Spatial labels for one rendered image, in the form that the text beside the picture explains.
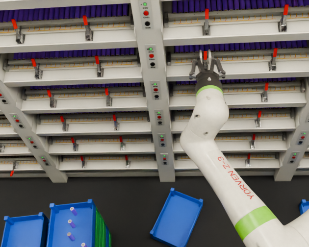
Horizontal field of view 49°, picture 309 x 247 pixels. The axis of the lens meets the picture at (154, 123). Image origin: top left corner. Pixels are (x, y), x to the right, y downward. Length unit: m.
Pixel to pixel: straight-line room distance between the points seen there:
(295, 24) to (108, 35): 0.67
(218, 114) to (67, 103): 0.84
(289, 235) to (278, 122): 0.86
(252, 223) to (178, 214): 1.11
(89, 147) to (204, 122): 1.01
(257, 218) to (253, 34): 0.65
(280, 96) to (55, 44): 0.97
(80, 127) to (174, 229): 0.79
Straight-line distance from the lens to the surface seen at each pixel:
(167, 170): 2.04
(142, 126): 1.72
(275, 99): 1.60
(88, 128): 1.78
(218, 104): 1.05
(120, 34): 1.31
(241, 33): 1.29
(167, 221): 2.06
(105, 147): 1.92
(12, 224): 2.01
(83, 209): 1.73
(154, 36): 1.27
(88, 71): 1.48
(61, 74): 1.51
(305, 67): 1.49
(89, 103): 1.62
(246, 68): 1.43
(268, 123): 1.75
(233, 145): 1.88
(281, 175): 2.17
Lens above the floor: 1.93
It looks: 53 degrees down
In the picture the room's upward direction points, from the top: 9 degrees counter-clockwise
